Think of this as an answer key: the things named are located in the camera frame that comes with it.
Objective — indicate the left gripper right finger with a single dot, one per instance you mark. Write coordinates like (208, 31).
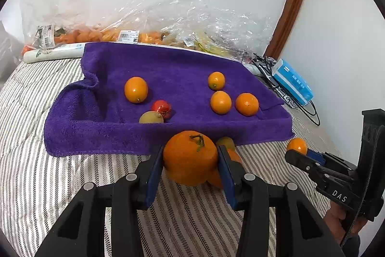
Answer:
(248, 193)

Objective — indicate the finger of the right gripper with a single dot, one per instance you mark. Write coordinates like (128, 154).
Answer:
(303, 163)
(318, 157)

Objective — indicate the small orange with green stem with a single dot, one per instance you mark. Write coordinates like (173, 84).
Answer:
(216, 81)

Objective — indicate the clear bag of oranges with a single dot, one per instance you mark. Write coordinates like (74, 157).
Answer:
(49, 24)

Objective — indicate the white tube roll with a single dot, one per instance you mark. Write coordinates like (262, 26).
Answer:
(67, 51)

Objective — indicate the blue tissue pack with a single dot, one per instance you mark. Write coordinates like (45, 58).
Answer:
(287, 77)

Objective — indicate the shiny mandarin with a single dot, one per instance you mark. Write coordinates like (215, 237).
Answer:
(247, 104)

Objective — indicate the small green fruit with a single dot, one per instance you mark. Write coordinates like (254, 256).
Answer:
(227, 142)

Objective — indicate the striped quilt mattress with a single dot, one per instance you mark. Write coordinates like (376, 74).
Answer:
(36, 187)

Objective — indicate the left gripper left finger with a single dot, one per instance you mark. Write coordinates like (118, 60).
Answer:
(134, 192)

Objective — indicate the small round orange front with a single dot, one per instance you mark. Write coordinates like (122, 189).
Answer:
(220, 102)

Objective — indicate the small red fruit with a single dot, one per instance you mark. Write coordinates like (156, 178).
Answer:
(162, 107)

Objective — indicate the purple towel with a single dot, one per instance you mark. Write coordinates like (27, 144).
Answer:
(93, 116)

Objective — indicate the yellow-green round fruit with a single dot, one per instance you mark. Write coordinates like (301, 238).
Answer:
(151, 117)

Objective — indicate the right hand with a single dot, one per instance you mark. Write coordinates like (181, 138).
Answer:
(333, 218)

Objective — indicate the white plastic bag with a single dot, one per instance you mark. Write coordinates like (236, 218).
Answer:
(10, 54)

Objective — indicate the dull orange mandarin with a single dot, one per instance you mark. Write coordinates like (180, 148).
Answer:
(214, 178)

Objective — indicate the clear bag yellow fruit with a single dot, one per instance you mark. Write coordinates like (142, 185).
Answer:
(202, 26)

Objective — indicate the large orange with stem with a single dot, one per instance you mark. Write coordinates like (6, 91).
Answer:
(189, 158)

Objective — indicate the brown wooden door frame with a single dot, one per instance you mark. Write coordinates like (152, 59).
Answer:
(283, 28)

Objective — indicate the small kumquat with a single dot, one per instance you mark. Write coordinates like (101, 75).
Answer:
(298, 145)

